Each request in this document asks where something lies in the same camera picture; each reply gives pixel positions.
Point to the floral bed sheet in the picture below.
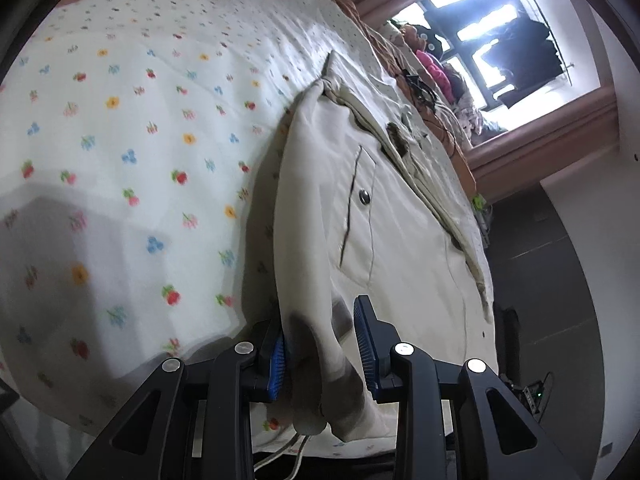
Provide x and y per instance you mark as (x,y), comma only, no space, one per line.
(125,160)

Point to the beige jacket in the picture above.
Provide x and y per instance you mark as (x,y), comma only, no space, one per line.
(410,240)

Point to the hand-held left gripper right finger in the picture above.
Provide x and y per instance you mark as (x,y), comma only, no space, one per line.
(367,345)

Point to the small green item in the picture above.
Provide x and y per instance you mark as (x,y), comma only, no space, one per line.
(480,202)

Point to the patterned clothes pile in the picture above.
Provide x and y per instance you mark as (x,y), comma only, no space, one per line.
(470,115)

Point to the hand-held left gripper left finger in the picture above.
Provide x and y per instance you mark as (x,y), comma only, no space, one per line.
(277,365)

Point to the pink cloth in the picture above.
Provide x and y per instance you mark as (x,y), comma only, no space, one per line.
(432,67)

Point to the dark hanging clothes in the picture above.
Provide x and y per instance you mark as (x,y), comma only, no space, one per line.
(530,50)

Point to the white nightstand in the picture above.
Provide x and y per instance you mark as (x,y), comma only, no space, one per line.
(485,225)

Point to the black plush toy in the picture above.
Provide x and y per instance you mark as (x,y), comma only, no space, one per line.
(430,40)

